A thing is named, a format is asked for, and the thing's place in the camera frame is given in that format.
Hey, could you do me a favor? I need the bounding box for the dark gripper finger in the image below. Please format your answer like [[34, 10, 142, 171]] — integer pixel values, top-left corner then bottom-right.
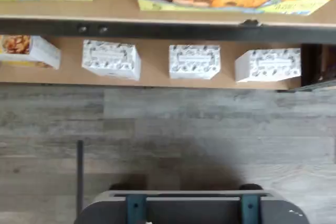
[[125, 194, 148, 224], [240, 194, 261, 224]]

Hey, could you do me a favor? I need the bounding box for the dark thin pole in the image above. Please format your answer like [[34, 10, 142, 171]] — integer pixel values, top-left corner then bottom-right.
[[77, 140, 85, 209]]

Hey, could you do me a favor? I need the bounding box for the white patterned carton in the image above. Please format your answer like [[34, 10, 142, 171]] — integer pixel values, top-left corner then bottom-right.
[[168, 45, 222, 80], [234, 48, 302, 83], [81, 39, 142, 81]]

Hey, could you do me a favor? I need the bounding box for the black metal shelving unit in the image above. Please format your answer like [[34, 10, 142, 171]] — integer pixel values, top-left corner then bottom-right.
[[0, 0, 336, 93]]

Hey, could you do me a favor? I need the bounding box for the white carton with food picture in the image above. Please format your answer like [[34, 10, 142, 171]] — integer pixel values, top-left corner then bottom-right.
[[0, 34, 61, 70]]

